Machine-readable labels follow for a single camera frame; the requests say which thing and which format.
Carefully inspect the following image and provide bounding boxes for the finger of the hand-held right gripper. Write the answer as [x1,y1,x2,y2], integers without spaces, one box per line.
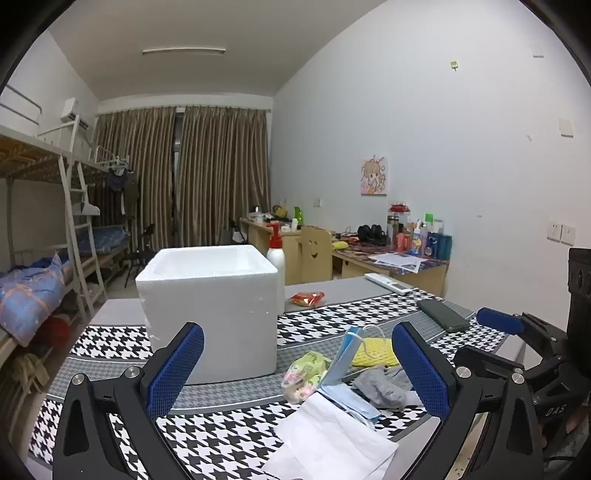
[476,307,571,356]
[451,344,532,393]

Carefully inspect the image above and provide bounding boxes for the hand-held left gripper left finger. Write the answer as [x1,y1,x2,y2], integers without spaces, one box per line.
[52,322,205,480]

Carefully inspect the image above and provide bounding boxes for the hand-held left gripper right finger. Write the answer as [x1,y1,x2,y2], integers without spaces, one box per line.
[392,322,546,480]

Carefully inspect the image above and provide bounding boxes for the grey towel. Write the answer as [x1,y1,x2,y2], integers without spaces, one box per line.
[352,364,423,409]

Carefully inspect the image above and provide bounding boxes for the white foam box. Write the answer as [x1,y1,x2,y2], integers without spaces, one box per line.
[135,244,286,386]

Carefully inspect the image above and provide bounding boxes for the blue face mask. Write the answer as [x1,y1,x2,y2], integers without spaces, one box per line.
[316,383,382,428]
[325,325,370,386]

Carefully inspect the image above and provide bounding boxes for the green floral tissue packet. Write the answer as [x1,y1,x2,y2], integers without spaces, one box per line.
[281,351,333,404]

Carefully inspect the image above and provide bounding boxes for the yellow cloth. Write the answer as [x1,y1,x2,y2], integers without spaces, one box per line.
[351,337,402,368]

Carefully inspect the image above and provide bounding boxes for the houndstooth blanket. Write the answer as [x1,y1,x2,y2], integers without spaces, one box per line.
[28,289,509,480]

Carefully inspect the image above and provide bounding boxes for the wooden desk with patterned cloth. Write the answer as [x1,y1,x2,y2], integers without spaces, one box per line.
[331,235,450,298]

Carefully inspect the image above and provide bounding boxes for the white remote control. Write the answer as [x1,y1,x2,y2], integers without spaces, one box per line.
[364,272,415,295]

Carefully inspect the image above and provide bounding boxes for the printed papers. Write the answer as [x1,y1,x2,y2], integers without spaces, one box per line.
[368,251,428,273]

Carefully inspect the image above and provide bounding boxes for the cluster of toiletry bottles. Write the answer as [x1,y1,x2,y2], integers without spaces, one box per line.
[387,203,453,260]

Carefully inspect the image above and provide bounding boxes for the black folding chair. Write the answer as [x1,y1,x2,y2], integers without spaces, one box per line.
[124,224,156,289]

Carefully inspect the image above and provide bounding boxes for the red cloth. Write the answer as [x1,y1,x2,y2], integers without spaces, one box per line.
[44,314,70,342]

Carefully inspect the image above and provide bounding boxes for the red snack packet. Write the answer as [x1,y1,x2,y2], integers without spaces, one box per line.
[290,291,328,308]

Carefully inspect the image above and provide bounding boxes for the white pump bottle red top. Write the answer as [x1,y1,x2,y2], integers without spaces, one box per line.
[265,222,286,315]

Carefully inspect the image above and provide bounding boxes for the black headphones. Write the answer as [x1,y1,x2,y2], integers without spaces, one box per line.
[357,224,389,245]

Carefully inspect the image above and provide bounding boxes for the plain wooden desk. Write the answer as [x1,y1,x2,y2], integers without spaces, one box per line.
[240,218,305,287]

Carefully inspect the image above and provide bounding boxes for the blue plaid mattress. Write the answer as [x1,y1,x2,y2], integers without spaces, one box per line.
[76,226,130,254]

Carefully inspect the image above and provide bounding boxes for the wooden chair with smiley cutout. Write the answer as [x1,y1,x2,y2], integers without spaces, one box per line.
[300,225,334,283]

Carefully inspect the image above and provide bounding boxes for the blue plaid quilt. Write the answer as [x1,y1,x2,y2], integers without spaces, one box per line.
[0,253,65,347]

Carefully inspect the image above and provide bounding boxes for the hanging dark clothes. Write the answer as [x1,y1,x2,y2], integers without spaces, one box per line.
[104,168,139,217]

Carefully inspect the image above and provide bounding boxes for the brown curtain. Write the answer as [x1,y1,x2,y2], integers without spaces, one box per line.
[95,107,178,252]
[178,106,271,247]

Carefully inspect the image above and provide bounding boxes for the white metal bunk bed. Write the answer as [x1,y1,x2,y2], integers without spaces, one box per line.
[69,145,139,278]
[0,85,107,356]

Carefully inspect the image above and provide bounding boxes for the ceiling light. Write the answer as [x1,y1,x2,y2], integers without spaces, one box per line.
[141,46,227,56]

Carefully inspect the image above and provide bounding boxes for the cartoon wall poster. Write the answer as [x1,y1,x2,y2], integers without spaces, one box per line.
[360,156,389,195]

